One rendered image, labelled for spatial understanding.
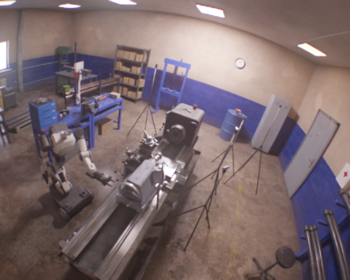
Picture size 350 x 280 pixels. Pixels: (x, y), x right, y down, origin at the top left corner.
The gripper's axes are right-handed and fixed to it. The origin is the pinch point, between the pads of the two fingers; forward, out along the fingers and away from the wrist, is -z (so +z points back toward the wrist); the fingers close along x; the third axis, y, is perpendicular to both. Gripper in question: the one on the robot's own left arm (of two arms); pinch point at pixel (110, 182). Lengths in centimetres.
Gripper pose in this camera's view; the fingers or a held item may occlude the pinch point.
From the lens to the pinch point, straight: 167.8
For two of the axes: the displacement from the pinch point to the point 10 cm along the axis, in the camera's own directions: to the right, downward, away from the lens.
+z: -9.2, -3.6, 1.8
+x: -3.3, 4.2, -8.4
